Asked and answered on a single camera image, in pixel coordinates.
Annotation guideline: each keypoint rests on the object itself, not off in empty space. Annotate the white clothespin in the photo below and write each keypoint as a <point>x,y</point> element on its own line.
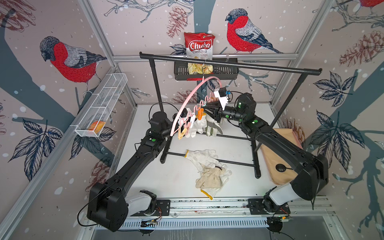
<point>192,120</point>

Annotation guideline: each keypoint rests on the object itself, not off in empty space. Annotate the dark wall basket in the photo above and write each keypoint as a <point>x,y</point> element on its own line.
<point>181,72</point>

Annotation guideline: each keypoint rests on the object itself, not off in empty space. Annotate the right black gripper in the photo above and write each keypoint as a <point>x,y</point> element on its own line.
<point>218,112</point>

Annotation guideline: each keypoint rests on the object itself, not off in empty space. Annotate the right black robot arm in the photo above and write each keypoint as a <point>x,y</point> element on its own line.
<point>312,171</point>

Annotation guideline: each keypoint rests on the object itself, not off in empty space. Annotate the orange snack packet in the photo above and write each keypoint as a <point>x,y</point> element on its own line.
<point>96,126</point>

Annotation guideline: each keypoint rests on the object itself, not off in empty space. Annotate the black ladle spoon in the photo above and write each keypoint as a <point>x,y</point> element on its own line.
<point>282,168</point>

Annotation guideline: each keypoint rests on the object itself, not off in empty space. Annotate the red cassava chips bag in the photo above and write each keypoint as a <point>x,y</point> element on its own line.
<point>199,46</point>

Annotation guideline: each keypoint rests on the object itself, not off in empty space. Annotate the pink clip hanger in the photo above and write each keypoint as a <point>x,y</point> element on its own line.
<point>189,109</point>

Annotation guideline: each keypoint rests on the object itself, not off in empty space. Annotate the orange clothespin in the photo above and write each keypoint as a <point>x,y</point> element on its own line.
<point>200,114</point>

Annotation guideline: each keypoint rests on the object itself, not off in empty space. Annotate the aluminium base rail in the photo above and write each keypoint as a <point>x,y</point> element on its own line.
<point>202,213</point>

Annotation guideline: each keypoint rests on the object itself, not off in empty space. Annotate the white yellow-trim work glove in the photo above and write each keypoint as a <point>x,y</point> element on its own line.
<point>199,126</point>

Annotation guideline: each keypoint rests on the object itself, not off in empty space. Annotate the green-striped leather glove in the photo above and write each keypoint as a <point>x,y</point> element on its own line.
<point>213,127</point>

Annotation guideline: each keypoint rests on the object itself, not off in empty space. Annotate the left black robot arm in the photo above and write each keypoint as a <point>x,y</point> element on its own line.
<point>109,204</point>

